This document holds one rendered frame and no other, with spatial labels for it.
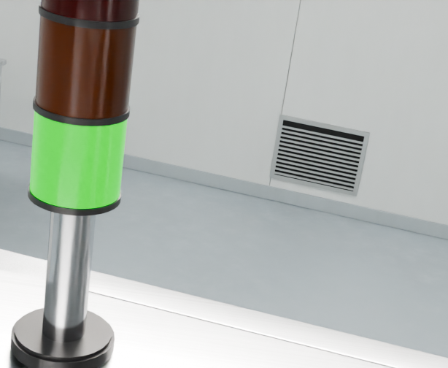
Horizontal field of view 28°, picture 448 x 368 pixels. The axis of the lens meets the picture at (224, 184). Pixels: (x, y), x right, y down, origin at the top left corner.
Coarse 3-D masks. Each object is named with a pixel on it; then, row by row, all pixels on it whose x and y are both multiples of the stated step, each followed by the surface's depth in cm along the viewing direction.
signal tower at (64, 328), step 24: (72, 24) 44; (96, 24) 44; (120, 24) 45; (72, 120) 46; (96, 120) 46; (120, 120) 47; (120, 192) 51; (72, 216) 49; (48, 240) 51; (72, 240) 50; (48, 264) 51; (72, 264) 50; (48, 288) 52; (72, 288) 51; (48, 312) 52; (72, 312) 52; (24, 336) 52; (48, 336) 52; (72, 336) 52; (96, 336) 53; (24, 360) 51; (48, 360) 51; (72, 360) 51; (96, 360) 52
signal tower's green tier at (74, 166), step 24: (48, 120) 46; (48, 144) 47; (72, 144) 47; (96, 144) 47; (120, 144) 48; (48, 168) 47; (72, 168) 47; (96, 168) 47; (120, 168) 49; (48, 192) 48; (72, 192) 48; (96, 192) 48
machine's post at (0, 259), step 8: (0, 256) 63; (8, 256) 63; (16, 256) 64; (24, 256) 64; (0, 264) 62; (8, 264) 62; (16, 264) 63; (24, 264) 63; (32, 264) 63; (40, 264) 63; (16, 272) 62; (24, 272) 62; (32, 272) 62; (40, 272) 62
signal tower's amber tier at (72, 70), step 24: (48, 24) 45; (48, 48) 45; (72, 48) 45; (96, 48) 45; (120, 48) 46; (48, 72) 46; (72, 72) 45; (96, 72) 45; (120, 72) 46; (48, 96) 46; (72, 96) 46; (96, 96) 46; (120, 96) 47
